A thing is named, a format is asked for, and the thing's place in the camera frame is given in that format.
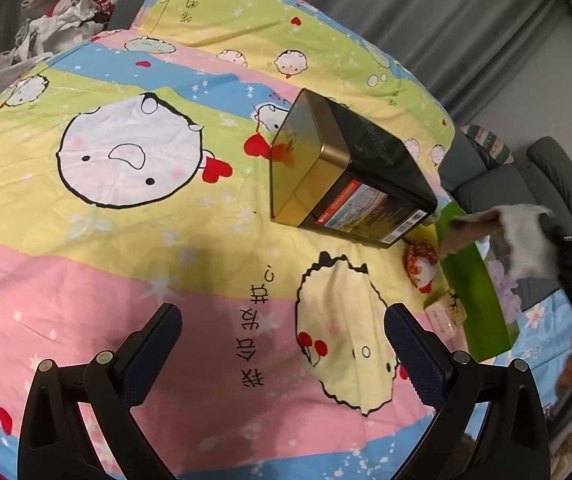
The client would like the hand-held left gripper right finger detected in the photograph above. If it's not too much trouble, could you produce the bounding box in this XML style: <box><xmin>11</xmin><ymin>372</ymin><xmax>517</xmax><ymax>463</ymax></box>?
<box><xmin>383</xmin><ymin>302</ymin><xmax>552</xmax><ymax>480</ymax></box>

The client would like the black and gold tin box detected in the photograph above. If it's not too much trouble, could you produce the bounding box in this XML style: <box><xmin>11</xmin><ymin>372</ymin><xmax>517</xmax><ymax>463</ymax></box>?
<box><xmin>268</xmin><ymin>87</ymin><xmax>439</xmax><ymax>251</ymax></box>

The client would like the striped pillow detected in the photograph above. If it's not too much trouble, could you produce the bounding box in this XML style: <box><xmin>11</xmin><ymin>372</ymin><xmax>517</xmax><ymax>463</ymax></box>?
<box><xmin>466</xmin><ymin>124</ymin><xmax>514</xmax><ymax>166</ymax></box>

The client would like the white and brown cloth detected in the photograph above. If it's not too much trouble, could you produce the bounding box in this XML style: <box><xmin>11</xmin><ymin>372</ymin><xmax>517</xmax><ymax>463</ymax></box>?
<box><xmin>438</xmin><ymin>203</ymin><xmax>562</xmax><ymax>281</ymax></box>

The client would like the green cardboard box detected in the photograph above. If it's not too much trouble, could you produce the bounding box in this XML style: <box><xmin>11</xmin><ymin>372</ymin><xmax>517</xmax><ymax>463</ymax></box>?
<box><xmin>433</xmin><ymin>203</ymin><xmax>514</xmax><ymax>363</ymax></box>

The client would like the purple floral cloth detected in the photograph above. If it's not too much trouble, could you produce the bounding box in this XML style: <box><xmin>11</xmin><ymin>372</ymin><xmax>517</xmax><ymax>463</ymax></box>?
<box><xmin>486</xmin><ymin>255</ymin><xmax>572</xmax><ymax>361</ymax></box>

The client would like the cream small packet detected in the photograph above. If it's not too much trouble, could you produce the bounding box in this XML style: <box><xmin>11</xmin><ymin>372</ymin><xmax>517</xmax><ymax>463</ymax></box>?
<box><xmin>423</xmin><ymin>287</ymin><xmax>467</xmax><ymax>336</ymax></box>

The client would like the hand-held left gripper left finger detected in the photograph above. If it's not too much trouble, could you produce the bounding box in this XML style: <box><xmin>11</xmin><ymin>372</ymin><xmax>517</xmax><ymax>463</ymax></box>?
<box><xmin>17</xmin><ymin>302</ymin><xmax>184</xmax><ymax>480</ymax></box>

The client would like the pile of clothes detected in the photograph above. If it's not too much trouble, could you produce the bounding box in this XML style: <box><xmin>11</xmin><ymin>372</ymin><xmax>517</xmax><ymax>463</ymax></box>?
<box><xmin>13</xmin><ymin>0</ymin><xmax>127</xmax><ymax>58</ymax></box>

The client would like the grey curtain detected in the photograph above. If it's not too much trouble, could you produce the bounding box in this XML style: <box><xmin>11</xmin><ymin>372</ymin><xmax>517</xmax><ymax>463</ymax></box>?
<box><xmin>286</xmin><ymin>0</ymin><xmax>572</xmax><ymax>116</ymax></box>

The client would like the cartoon printed blanket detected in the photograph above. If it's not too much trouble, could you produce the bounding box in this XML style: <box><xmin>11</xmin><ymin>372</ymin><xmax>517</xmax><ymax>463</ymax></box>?
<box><xmin>0</xmin><ymin>0</ymin><xmax>572</xmax><ymax>480</ymax></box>

